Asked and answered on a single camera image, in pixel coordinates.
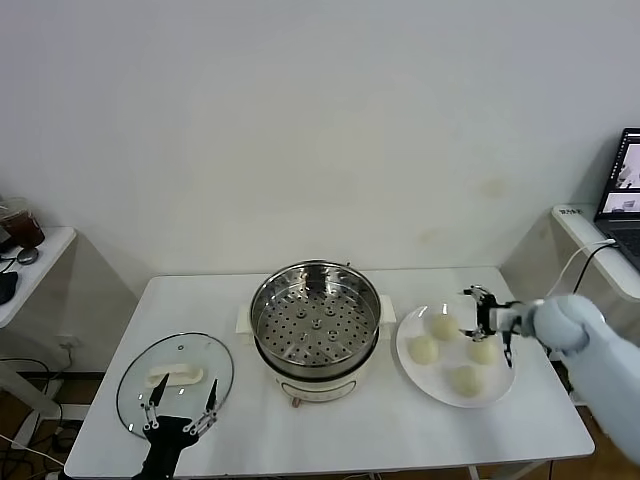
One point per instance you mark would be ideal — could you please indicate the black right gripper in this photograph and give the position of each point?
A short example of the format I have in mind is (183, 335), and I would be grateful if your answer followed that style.
(486, 320)

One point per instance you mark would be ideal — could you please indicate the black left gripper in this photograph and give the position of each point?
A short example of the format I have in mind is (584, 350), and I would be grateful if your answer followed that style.
(170, 435)

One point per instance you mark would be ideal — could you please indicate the white steamed baozi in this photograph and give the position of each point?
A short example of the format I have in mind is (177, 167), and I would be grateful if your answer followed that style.
(483, 352)
(444, 328)
(424, 350)
(467, 381)

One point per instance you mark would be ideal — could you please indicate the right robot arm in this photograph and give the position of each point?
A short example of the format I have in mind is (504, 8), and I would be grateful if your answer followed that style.
(575, 325)

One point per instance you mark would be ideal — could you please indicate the perforated steel steamer basket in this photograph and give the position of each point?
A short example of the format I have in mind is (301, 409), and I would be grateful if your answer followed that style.
(280, 320)

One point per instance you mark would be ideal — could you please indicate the white round plate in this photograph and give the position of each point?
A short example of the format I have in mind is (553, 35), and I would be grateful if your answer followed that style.
(425, 380)

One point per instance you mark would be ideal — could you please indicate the white laptop desk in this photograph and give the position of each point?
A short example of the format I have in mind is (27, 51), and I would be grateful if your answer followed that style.
(575, 225)

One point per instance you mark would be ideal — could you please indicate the small printed desk label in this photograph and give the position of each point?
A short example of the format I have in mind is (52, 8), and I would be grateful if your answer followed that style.
(571, 211)

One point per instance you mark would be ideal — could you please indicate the dark open laptop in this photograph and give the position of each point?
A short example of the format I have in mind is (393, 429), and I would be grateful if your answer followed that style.
(620, 235)

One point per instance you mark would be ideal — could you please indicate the white side table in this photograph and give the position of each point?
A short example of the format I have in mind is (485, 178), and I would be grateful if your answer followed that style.
(50, 250)

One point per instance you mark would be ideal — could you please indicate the black computer mouse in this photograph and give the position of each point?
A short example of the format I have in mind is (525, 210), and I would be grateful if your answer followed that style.
(7, 287)

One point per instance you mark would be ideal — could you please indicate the iced coffee plastic cup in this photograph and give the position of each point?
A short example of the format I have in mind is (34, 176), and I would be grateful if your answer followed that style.
(27, 230)

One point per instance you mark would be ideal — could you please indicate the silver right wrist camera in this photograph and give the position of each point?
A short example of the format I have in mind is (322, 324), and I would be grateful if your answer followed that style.
(502, 320)

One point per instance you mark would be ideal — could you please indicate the white wall outlet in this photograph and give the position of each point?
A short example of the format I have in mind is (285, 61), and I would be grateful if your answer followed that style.
(67, 343)

